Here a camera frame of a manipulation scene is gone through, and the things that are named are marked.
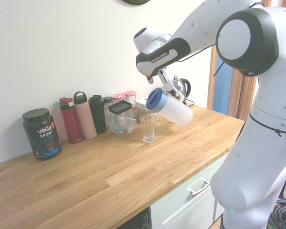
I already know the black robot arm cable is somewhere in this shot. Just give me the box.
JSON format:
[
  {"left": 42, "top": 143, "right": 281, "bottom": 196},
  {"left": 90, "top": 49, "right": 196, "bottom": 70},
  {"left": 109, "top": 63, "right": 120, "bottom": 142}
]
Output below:
[{"left": 178, "top": 42, "right": 286, "bottom": 138}]

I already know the glass container teal lid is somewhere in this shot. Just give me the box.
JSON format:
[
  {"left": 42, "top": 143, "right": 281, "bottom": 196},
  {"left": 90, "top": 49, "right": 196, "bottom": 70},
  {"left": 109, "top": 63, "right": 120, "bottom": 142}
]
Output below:
[{"left": 109, "top": 117, "right": 137, "bottom": 137}]

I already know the pink water bottle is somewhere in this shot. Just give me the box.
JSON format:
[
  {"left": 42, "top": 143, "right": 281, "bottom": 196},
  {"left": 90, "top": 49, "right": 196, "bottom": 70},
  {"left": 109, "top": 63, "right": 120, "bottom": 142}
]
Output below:
[{"left": 73, "top": 91, "right": 98, "bottom": 140}]

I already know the black round wall object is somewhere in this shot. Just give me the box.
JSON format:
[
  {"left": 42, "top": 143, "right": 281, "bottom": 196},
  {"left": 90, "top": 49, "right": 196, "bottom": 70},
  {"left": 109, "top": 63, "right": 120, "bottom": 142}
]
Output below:
[{"left": 121, "top": 0, "right": 151, "bottom": 5}]

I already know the black protein powder tub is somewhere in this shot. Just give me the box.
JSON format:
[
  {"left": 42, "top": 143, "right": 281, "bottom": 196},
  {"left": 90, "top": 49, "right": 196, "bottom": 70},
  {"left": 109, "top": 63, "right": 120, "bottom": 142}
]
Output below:
[{"left": 22, "top": 108, "right": 63, "bottom": 161}]

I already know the clear glass tumbler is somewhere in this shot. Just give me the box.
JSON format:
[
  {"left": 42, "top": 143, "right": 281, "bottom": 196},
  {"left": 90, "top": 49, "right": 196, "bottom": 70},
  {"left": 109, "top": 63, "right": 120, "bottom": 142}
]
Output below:
[{"left": 139, "top": 114, "right": 157, "bottom": 144}]

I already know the black shaker bottle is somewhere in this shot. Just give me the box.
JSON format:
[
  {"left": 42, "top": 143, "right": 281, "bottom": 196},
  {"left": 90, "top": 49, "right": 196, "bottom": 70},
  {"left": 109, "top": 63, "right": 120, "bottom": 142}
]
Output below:
[{"left": 88, "top": 94, "right": 108, "bottom": 135}]

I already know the translucent pitcher with blue lid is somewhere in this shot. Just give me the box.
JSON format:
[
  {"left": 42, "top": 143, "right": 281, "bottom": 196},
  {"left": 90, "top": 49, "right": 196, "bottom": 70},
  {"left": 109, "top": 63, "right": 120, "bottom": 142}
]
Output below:
[{"left": 145, "top": 87, "right": 194, "bottom": 127}]

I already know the glass jar green lid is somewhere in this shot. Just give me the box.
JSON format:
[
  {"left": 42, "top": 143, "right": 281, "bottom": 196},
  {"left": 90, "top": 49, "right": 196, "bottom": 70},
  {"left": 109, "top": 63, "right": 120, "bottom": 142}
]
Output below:
[{"left": 102, "top": 96, "right": 113, "bottom": 127}]

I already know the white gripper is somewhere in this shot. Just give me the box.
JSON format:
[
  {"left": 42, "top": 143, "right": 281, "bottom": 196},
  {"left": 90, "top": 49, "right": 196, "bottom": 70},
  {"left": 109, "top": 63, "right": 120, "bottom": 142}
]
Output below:
[{"left": 157, "top": 68, "right": 182, "bottom": 98}]

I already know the white cabinet drawer front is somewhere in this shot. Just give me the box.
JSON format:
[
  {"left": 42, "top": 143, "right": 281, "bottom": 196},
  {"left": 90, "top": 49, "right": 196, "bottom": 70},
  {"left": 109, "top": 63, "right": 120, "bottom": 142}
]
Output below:
[{"left": 149, "top": 152, "right": 230, "bottom": 229}]

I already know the blue door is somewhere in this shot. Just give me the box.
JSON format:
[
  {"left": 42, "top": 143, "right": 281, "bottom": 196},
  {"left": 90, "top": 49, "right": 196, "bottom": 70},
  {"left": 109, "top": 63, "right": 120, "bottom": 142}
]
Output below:
[{"left": 214, "top": 55, "right": 235, "bottom": 115}]

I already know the glass jar red checkered lid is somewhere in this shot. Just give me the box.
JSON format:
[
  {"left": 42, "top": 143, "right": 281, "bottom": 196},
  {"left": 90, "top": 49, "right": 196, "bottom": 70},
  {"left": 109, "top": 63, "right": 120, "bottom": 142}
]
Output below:
[
  {"left": 111, "top": 94, "right": 126, "bottom": 105},
  {"left": 123, "top": 90, "right": 137, "bottom": 113}
]

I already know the red water bottle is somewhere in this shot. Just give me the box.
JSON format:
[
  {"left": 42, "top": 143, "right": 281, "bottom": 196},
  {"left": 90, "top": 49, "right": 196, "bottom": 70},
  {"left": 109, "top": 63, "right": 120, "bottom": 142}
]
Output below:
[{"left": 59, "top": 96, "right": 84, "bottom": 145}]

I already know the wooden door frame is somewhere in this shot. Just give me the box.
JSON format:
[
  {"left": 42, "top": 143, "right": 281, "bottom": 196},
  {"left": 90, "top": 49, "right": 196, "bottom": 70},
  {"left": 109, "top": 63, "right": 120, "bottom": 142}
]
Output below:
[{"left": 206, "top": 45, "right": 257, "bottom": 121}]

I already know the metal drawer handle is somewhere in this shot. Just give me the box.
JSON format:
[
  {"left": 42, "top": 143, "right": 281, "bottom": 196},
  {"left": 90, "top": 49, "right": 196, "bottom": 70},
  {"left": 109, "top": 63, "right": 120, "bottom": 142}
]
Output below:
[{"left": 187, "top": 180, "right": 211, "bottom": 197}]

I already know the black cable bundle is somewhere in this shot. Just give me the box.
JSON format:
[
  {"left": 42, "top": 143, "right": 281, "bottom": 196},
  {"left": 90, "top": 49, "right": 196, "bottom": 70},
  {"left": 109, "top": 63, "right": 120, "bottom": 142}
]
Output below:
[{"left": 268, "top": 198, "right": 286, "bottom": 229}]

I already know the chrome electric kettle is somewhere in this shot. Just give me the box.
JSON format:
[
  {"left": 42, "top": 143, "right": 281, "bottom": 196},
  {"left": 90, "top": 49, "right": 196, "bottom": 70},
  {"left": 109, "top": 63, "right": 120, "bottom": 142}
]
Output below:
[{"left": 170, "top": 75, "right": 192, "bottom": 105}]

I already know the square container black lid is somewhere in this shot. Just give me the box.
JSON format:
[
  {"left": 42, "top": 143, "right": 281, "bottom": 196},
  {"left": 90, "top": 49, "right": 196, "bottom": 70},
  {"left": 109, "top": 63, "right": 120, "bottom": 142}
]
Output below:
[{"left": 107, "top": 100, "right": 134, "bottom": 127}]

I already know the black dishwasher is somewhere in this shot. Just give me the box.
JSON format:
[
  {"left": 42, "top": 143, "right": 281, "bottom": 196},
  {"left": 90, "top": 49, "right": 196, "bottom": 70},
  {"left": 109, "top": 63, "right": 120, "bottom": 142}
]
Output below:
[{"left": 123, "top": 207, "right": 151, "bottom": 229}]

